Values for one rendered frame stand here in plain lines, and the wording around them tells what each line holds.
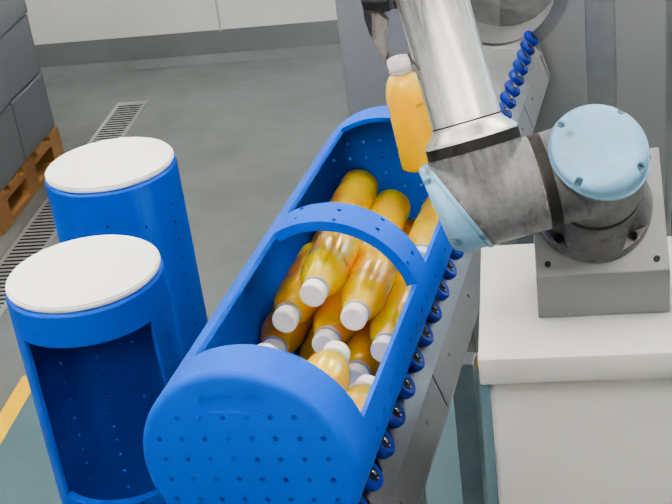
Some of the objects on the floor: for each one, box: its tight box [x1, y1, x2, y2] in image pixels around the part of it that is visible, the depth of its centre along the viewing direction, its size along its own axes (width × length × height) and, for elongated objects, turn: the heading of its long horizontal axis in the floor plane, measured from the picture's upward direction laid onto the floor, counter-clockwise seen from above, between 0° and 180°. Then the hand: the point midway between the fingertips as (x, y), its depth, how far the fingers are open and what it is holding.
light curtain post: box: [584, 0, 617, 108], centre depth 278 cm, size 6×6×170 cm
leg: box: [453, 352, 489, 504], centre depth 272 cm, size 6×6×63 cm
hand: (398, 58), depth 207 cm, fingers closed on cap, 4 cm apart
